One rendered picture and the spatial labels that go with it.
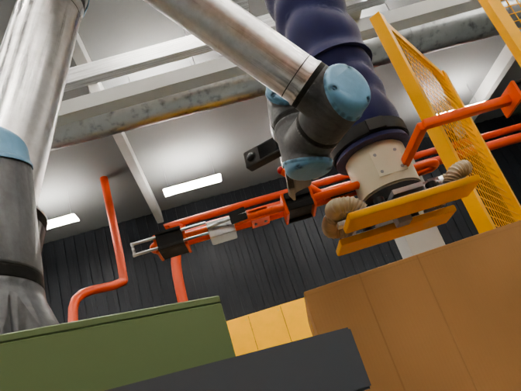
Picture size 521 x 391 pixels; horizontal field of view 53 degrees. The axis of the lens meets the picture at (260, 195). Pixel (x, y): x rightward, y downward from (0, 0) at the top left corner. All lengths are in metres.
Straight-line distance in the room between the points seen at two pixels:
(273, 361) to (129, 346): 0.11
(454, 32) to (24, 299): 7.83
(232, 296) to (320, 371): 11.82
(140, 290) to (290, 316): 4.78
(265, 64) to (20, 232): 0.50
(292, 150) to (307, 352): 0.66
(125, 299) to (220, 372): 12.18
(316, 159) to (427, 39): 7.04
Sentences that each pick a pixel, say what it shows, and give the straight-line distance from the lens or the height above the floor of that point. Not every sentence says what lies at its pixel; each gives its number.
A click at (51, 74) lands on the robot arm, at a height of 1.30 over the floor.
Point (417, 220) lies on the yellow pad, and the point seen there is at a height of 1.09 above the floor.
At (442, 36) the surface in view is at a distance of 8.06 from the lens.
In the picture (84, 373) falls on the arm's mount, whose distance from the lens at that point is 0.38.
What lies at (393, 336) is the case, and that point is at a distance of 1.15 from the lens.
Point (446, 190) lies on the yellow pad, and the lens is 1.33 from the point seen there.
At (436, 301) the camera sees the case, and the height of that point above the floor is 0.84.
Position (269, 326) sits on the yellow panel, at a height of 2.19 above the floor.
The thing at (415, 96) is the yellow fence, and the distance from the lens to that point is 2.14.
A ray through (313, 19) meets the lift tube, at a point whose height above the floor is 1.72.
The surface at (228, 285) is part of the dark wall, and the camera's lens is 12.19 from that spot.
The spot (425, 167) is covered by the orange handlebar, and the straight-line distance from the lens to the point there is 1.48.
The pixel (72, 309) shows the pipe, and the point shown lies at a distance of 9.25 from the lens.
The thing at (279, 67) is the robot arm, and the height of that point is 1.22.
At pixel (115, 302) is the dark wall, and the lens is 12.54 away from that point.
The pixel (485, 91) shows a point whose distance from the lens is 13.07.
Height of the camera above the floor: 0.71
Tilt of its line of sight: 24 degrees up
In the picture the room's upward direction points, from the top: 19 degrees counter-clockwise
